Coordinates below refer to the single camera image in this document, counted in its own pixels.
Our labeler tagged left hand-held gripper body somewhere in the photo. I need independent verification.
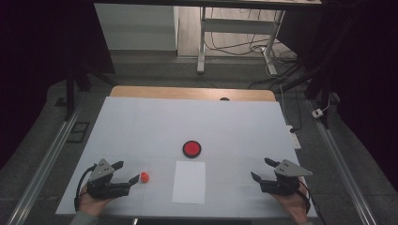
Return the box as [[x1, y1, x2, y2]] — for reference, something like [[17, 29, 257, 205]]
[[85, 158, 131, 201]]

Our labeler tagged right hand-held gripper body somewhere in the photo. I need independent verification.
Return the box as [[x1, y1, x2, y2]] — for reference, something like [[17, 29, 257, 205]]
[[258, 158, 314, 197]]

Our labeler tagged red ink pad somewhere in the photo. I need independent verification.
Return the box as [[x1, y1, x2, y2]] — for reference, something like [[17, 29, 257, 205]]
[[182, 140, 203, 159]]

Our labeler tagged person's left hand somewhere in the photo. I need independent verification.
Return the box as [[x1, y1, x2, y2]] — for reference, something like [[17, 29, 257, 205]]
[[78, 184, 114, 218]]

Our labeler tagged person's right hand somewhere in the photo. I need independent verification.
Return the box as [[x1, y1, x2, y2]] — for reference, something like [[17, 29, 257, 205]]
[[270, 176, 311, 224]]

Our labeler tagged white power strip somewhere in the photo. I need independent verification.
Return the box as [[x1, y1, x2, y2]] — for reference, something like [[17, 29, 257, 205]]
[[286, 125, 302, 150]]

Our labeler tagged white paper sheet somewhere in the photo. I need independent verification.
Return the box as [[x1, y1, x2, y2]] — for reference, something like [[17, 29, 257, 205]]
[[171, 160, 207, 205]]

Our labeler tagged white table cover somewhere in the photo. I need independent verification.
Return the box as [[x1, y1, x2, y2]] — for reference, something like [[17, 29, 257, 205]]
[[55, 96, 318, 218]]

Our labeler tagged black metal stand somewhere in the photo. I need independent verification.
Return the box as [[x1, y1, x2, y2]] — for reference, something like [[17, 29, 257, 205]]
[[275, 0, 360, 129], [64, 60, 118, 122]]

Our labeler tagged black curtain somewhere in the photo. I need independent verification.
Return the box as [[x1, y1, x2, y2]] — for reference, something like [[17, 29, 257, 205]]
[[0, 0, 115, 170], [278, 0, 398, 188]]

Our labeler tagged white cabinet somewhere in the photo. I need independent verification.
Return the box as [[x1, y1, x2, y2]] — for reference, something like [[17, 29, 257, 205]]
[[94, 3, 179, 52]]

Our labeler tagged white-legged desk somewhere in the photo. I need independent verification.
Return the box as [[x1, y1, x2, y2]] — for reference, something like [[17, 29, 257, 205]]
[[93, 0, 323, 77]]

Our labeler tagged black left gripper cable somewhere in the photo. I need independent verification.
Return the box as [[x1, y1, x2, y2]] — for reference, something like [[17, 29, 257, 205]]
[[73, 164, 97, 212]]

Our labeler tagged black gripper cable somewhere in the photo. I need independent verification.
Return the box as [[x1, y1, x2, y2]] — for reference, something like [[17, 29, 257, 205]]
[[292, 184, 312, 215], [73, 164, 97, 212]]

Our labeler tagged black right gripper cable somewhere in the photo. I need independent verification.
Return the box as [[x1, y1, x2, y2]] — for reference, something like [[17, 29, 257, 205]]
[[292, 184, 312, 215]]

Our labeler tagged black floor frame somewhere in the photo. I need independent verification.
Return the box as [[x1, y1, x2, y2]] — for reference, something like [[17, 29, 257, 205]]
[[66, 121, 91, 144]]

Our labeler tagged aluminium rail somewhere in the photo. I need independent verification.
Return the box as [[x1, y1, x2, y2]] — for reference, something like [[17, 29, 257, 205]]
[[6, 102, 85, 225], [308, 99, 379, 225]]

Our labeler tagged thick black floor cable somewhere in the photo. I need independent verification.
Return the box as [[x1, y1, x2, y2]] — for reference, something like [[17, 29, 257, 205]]
[[248, 64, 301, 90]]

